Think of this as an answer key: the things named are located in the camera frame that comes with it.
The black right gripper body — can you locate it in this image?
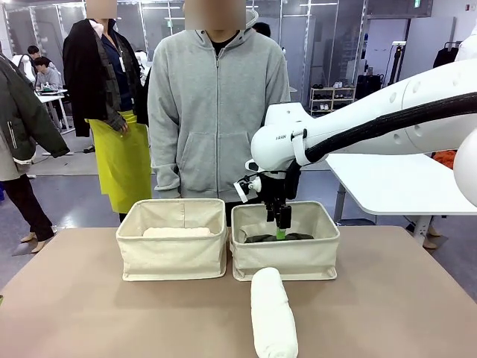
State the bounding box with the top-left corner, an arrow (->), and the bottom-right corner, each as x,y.
259,172 -> 290,206

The dark grey towel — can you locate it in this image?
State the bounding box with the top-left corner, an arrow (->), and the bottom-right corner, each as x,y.
244,231 -> 314,244

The yellow towel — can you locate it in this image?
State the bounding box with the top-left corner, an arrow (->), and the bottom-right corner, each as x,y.
142,226 -> 216,238

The person's right forearm grey sleeve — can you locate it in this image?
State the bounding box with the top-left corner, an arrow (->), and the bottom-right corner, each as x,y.
148,111 -> 184,198

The beige fabric basket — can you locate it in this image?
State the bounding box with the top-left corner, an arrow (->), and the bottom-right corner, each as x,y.
116,198 -> 228,281
229,201 -> 341,282

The white rolled towel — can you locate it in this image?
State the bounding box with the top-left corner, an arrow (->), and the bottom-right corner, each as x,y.
250,267 -> 299,358

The person in grey hoodie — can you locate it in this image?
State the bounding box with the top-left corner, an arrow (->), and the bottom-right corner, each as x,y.
148,9 -> 291,204

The wooden shoe rack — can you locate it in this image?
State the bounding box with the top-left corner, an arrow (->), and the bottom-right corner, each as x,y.
309,86 -> 357,117

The white side table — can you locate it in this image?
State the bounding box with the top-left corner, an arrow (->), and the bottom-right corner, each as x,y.
323,152 -> 477,245

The black suitcase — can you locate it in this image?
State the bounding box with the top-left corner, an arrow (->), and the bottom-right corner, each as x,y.
356,74 -> 383,101

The beige shoe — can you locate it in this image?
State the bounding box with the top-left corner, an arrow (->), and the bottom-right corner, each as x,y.
424,225 -> 444,250

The black-haired person behind hoodie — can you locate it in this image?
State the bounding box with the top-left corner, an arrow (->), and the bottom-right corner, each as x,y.
253,21 -> 287,55

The person with yellow apron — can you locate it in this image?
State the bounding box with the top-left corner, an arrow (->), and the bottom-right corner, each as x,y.
62,7 -> 154,224

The black garment on clothes rack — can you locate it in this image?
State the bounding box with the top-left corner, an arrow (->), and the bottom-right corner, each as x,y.
433,41 -> 461,69

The white background desk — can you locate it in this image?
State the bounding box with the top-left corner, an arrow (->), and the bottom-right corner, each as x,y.
36,88 -> 70,131

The seated person in grey top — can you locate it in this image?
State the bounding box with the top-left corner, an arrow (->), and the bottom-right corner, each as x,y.
26,44 -> 63,91

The person in dark green jacket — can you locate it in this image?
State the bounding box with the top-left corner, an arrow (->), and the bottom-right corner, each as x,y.
0,54 -> 71,254

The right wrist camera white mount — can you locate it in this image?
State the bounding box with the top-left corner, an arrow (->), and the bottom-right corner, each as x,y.
233,173 -> 264,204

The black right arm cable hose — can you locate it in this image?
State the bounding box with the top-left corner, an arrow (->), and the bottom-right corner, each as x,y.
285,91 -> 477,201

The black tripod pole with camera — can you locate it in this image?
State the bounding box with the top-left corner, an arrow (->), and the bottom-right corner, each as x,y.
387,41 -> 407,86

